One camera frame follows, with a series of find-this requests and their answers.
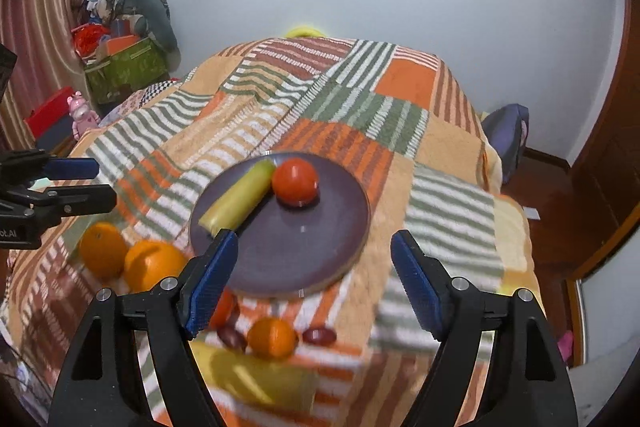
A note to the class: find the dark red date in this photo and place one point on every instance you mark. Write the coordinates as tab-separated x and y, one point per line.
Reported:
231	337
319	335

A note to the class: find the red stool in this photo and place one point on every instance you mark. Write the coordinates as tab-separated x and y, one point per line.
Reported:
50	119

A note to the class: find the striped patchwork blanket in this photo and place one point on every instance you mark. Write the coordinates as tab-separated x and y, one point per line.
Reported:
350	117

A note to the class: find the purple backpack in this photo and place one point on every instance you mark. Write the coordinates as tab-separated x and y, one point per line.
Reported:
505	139

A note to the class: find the pink toy figure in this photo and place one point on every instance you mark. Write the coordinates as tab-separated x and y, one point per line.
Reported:
82	114

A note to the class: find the small red tomato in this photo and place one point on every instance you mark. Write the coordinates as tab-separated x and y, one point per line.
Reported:
224	309

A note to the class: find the striped curtain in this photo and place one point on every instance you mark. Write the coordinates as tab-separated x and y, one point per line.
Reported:
37	17

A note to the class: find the small orange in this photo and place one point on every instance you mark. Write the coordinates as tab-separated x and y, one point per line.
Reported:
272	338

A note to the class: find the yellow-green squash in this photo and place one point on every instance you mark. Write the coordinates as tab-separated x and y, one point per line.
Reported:
240	199

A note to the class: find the purple round plate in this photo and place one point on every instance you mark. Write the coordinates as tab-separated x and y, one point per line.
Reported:
295	247

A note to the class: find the large orange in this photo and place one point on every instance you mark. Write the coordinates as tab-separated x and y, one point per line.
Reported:
152	264
102	249

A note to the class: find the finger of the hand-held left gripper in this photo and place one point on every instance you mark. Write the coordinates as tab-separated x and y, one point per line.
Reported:
80	201
70	168

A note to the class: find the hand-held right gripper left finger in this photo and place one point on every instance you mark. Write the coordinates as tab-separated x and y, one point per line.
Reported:
216	274

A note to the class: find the wooden door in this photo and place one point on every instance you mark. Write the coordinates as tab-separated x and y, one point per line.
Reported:
607	147

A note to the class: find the red plastic bag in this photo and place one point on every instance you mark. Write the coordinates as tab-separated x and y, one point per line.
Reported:
89	38

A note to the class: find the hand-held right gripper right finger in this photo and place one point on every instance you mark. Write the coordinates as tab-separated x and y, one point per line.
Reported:
414	277

